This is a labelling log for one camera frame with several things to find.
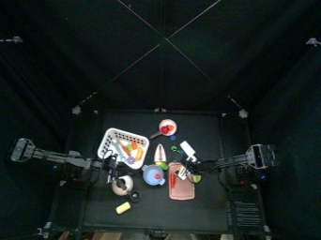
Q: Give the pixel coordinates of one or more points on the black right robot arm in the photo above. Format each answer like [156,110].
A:
[246,157]

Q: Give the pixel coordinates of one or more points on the white and red toy cone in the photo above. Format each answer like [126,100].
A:
[159,153]

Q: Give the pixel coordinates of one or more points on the white text label sticker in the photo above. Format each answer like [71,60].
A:
[246,214]

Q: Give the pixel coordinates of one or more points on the small black round cup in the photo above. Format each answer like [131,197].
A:
[134,196]

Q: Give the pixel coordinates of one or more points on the green toy lime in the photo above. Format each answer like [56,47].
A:
[163,165]

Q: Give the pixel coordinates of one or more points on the yellow toy cheese block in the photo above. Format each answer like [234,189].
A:
[123,207]

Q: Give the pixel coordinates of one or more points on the green toy avocado half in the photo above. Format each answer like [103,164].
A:
[195,178]

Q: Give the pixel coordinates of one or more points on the pink cutting board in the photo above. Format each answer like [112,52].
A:
[182,189]

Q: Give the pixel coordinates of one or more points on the beige toy teapot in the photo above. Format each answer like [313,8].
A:
[124,185]

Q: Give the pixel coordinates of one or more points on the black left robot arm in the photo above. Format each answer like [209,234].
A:
[49,154]

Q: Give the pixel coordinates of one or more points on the red toy chili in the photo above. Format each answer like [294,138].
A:
[172,180]

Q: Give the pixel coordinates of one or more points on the white plastic slotted basket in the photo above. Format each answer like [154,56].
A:
[107,140]

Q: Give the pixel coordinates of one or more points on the red toy strawberry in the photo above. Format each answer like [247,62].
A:
[167,128]

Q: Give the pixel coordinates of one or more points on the yellow toy banana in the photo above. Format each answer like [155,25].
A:
[139,153]

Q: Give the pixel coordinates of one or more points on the grey metal frame bracket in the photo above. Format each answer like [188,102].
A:
[76,109]
[243,113]

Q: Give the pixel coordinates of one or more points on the white printed card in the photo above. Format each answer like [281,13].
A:
[182,172]

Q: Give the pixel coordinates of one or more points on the small purple toy piece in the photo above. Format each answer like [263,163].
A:
[130,160]

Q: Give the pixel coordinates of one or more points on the grey-blue toy wrench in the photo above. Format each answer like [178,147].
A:
[118,150]

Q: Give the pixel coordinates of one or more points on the white rectangular toy spatula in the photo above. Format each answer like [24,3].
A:
[187,148]

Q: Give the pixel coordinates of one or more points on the orange and green toy carrot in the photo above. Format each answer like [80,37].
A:
[132,146]

